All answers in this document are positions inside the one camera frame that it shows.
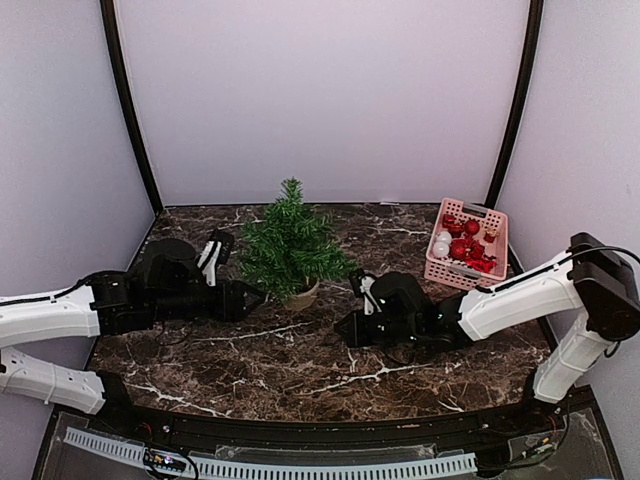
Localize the left black frame pole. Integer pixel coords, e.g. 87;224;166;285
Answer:
99;0;164;216

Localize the white ball ornament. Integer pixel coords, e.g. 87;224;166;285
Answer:
431;230;453;259

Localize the black frame pole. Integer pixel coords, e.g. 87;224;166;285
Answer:
483;0;545;209
99;0;164;216

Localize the small green christmas tree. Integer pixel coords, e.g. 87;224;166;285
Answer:
239;177;358;312

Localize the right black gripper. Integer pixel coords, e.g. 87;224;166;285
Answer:
334;309;420;348

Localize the right black frame pole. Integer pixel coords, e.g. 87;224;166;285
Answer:
483;0;545;209

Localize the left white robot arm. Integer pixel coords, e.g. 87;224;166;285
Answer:
1;232;266;436

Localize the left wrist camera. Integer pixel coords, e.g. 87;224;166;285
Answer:
197;229;235;287

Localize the pink plastic basket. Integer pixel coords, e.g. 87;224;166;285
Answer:
424;198;509;290

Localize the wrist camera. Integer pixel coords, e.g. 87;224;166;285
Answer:
197;229;235;287
349;268;381;315

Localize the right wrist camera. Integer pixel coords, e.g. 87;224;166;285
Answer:
349;268;381;315

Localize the white perforated cable duct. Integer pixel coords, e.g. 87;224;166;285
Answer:
63;427;478;480

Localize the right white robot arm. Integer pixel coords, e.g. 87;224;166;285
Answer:
334;232;639;434

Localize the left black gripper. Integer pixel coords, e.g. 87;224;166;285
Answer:
149;276;264;322

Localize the red ball ornament cluster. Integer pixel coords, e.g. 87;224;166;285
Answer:
442;214;498;274

